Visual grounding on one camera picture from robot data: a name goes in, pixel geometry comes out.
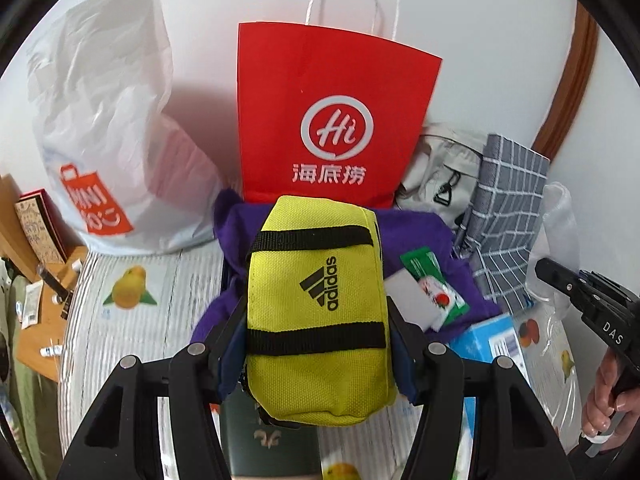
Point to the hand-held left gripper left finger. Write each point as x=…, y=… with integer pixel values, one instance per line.
x=231, y=360

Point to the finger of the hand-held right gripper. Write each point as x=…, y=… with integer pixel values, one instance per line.
x=560, y=280

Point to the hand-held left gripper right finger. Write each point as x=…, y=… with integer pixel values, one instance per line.
x=404, y=365

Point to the yellow pouch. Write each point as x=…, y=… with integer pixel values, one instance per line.
x=310, y=380

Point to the green snack packet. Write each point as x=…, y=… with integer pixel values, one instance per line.
x=422, y=262

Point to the person's right hand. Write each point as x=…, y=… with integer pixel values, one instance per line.
x=600, y=400

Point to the clear plastic bag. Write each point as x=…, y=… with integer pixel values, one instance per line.
x=555, y=220

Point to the blue box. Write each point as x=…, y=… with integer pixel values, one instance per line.
x=480, y=340

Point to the fruit-printed bed sheet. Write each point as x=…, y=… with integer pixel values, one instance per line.
x=165, y=300

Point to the dark green box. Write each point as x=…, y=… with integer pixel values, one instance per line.
x=270, y=450

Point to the grey checked cloth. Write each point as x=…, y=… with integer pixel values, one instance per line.
x=505, y=195

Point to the purple towel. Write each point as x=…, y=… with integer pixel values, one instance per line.
x=435, y=235

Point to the beige backpack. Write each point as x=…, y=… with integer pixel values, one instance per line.
x=450, y=160

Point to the small white tube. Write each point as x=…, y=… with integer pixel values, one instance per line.
x=51, y=351

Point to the wooden bedside table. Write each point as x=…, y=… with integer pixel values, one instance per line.
x=35, y=340

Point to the olive green cloth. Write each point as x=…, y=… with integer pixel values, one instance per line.
x=25, y=410

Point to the red patterned book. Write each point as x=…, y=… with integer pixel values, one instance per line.
x=35, y=225

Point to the white plastic bag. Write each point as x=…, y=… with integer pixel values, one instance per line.
x=100, y=110

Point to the red paper bag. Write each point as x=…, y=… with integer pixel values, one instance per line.
x=325, y=70

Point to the brown wooden door frame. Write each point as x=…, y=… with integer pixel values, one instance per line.
x=575, y=85

